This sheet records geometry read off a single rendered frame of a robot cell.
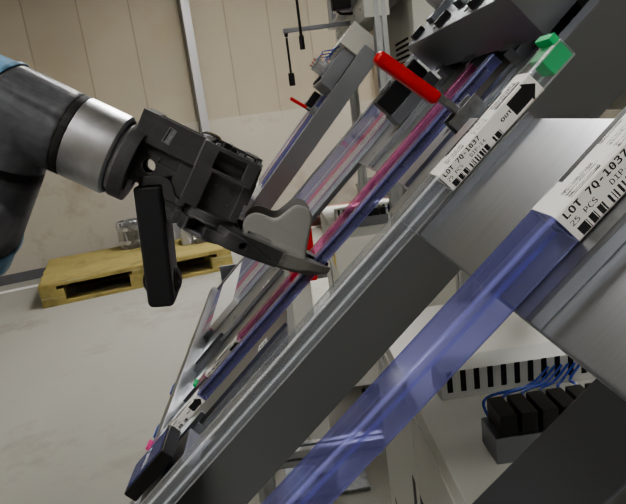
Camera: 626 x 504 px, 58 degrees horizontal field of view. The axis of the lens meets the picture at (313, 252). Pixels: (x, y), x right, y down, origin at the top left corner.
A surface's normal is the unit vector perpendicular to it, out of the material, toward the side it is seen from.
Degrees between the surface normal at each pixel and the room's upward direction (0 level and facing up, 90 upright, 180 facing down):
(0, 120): 96
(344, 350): 90
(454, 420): 0
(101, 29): 90
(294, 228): 90
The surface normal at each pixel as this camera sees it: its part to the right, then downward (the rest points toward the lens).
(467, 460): -0.12, -0.96
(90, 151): 0.10, 0.19
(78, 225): 0.40, 0.18
